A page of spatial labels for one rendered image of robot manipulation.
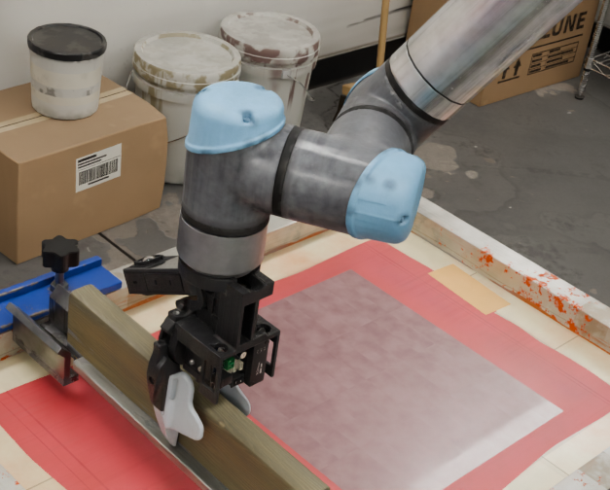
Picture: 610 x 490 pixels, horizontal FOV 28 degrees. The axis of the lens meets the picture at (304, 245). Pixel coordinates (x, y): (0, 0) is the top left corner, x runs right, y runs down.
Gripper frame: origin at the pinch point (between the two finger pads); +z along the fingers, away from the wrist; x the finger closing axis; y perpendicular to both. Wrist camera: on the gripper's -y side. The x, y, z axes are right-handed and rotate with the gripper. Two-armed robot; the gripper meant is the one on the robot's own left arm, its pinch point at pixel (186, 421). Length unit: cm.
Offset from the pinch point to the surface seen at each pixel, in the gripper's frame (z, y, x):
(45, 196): 85, -160, 94
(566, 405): 7.7, 16.5, 43.4
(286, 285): 7.5, -19.1, 32.6
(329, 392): 7.5, -1.0, 22.1
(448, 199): 103, -121, 214
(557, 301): 5, 5, 56
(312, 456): 7.5, 5.4, 13.3
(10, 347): 6.1, -25.6, -3.0
